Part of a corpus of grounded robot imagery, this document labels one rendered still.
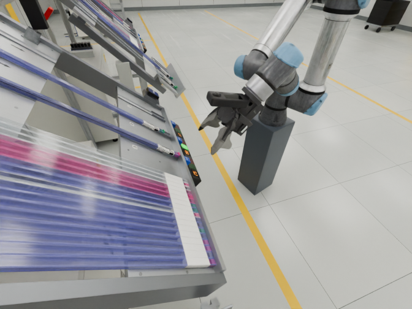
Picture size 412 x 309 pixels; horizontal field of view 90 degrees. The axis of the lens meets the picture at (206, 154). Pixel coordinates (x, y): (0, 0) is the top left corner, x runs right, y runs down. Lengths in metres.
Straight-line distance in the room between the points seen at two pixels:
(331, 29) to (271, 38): 0.24
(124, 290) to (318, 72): 0.95
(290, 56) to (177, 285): 0.56
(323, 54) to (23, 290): 1.01
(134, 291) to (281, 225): 1.17
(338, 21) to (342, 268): 1.17
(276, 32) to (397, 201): 1.50
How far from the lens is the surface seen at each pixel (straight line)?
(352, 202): 1.75
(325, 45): 0.98
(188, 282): 0.41
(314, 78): 1.02
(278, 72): 0.61
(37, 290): 0.31
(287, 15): 0.87
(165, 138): 0.73
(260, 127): 1.17
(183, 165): 0.63
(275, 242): 1.36
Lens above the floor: 1.18
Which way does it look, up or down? 43 degrees down
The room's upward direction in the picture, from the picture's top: 1 degrees clockwise
